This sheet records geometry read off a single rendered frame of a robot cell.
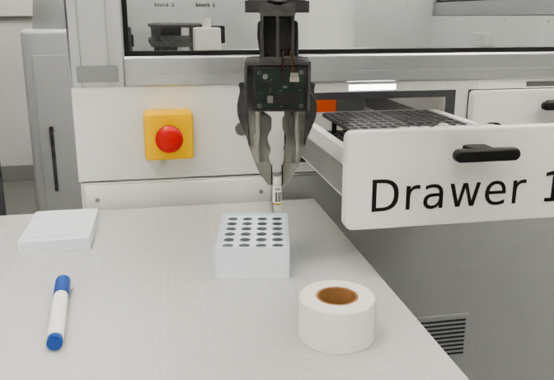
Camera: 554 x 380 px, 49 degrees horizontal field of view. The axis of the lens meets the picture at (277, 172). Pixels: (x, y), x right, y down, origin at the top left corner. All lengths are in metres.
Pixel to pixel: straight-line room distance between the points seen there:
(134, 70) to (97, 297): 0.40
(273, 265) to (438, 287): 0.53
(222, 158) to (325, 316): 0.49
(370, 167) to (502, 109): 0.47
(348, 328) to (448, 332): 0.68
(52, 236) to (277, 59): 0.38
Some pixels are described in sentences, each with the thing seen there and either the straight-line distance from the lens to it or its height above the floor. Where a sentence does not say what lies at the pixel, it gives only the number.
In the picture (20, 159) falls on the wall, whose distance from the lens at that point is 4.36.
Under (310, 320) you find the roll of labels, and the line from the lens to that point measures 0.56.
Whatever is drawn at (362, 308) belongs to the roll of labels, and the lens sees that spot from 0.55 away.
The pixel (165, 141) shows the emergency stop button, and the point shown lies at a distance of 0.90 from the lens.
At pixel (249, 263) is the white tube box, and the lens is 0.70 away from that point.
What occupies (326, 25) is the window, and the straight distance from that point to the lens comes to 1.00.
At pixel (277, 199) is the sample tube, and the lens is 0.74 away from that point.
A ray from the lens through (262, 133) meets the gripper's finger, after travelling 0.72.
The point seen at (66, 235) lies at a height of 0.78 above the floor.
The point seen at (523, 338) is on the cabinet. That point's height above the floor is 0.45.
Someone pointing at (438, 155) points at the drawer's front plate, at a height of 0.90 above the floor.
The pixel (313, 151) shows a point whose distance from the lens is 0.87.
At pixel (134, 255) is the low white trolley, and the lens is 0.79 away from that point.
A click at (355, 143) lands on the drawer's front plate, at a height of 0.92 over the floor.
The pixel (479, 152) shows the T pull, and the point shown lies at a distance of 0.68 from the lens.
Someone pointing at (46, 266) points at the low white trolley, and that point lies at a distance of 0.78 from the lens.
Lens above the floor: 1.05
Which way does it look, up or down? 14 degrees down
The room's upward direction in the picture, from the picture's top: straight up
